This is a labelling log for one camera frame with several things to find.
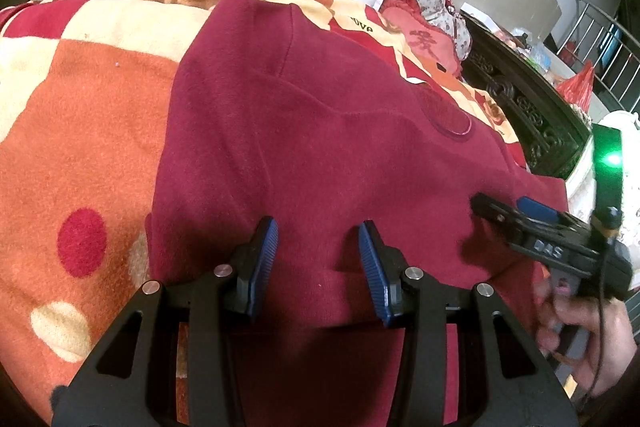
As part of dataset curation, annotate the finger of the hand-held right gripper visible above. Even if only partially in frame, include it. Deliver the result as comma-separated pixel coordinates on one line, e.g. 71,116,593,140
516,196,571,225
471,192,531,250

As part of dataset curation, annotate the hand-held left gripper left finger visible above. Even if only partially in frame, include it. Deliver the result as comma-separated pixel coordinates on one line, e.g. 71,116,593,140
50,216,280,427

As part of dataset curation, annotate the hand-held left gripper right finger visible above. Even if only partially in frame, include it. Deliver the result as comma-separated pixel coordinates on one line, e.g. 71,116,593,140
357,219,581,427

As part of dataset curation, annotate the maroon sweater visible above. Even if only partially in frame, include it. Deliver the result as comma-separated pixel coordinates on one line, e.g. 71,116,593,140
147,0,571,427

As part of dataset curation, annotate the person's right hand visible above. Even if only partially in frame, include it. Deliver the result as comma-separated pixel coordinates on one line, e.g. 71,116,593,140
532,277,639,400

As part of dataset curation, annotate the dark carved wooden headboard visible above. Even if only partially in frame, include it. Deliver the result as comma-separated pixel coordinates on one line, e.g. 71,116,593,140
459,9,594,181

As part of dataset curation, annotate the red plastic bag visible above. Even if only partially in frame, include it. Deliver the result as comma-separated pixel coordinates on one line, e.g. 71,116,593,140
556,59,597,114

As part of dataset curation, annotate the metal railing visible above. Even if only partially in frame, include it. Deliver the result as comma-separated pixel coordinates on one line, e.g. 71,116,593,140
575,0,640,114

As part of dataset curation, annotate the red embroidered pillow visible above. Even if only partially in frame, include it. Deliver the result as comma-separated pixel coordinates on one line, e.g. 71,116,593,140
379,0,467,84

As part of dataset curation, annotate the red orange printed blanket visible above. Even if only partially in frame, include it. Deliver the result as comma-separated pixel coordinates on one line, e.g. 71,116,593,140
0,0,527,427

